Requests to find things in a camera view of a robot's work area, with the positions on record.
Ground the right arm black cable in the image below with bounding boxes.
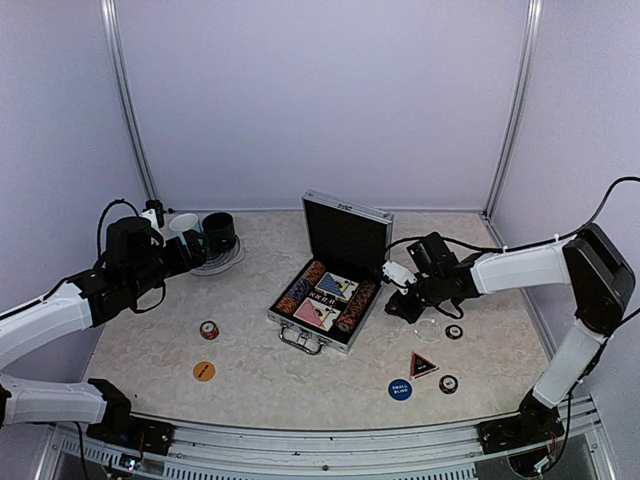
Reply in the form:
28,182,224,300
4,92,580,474
387,175,640,261

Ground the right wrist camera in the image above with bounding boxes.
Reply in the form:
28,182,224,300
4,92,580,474
382,260,417,295

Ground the left aluminium frame post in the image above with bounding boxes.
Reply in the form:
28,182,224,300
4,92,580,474
100,0,160,201

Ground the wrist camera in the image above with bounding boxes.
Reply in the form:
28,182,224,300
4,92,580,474
140,199,165,231
382,260,417,295

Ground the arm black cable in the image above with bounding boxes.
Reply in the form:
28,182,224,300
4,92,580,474
95,198,146,261
387,175,640,261

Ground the grey round coaster tray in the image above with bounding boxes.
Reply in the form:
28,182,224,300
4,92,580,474
190,235,244,277

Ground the right chip row in case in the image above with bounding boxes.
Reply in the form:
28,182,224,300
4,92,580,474
335,280,377,333

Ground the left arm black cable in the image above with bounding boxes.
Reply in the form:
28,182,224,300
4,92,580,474
95,198,146,261

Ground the aluminium frame post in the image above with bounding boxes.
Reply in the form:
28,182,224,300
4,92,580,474
100,0,160,201
483,0,544,222

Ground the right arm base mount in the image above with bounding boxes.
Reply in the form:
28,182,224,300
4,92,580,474
477,415,565,454

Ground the red triangular button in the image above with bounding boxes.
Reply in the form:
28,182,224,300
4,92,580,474
409,352,439,381

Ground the aluminium poker case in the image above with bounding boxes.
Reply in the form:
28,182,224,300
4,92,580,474
268,190,394,356

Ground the chip row in case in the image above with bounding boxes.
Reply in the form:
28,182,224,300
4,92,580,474
335,280,377,333
275,261,326,315

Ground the dark green mug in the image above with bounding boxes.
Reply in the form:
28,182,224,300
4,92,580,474
202,212,236,254

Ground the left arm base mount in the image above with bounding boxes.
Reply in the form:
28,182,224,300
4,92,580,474
87,417,175,456

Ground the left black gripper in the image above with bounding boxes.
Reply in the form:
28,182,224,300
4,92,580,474
127,228,208,300

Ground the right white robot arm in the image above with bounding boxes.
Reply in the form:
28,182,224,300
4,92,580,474
380,223,636,444

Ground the front aluminium rail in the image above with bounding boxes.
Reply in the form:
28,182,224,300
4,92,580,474
47,407,609,480

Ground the red poker chip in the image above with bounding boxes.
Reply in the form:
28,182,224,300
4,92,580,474
199,321,219,341

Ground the right aluminium frame post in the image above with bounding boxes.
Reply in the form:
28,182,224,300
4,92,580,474
483,0,544,222

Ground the orange round button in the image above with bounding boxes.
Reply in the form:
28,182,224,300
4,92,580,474
193,361,216,382

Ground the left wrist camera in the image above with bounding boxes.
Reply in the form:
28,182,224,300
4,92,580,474
140,199,165,231

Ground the light blue mug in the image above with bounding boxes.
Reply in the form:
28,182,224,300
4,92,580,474
169,213,206,247

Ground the blue small blind button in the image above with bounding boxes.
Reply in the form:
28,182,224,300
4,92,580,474
388,379,413,401

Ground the black poker chip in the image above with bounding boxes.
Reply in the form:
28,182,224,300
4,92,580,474
439,375,459,395
445,325,464,340

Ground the left chip row in case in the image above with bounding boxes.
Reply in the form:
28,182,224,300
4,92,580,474
275,261,326,315

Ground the red playing card deck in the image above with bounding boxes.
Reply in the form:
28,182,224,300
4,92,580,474
293,298,345,331

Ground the clear round dealer button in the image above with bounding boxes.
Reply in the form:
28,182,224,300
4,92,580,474
414,318,441,342

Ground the blue playing card deck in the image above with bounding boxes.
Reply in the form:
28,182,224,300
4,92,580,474
316,272,359,302

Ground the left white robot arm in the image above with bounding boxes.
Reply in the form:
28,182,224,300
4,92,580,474
1,216,208,445

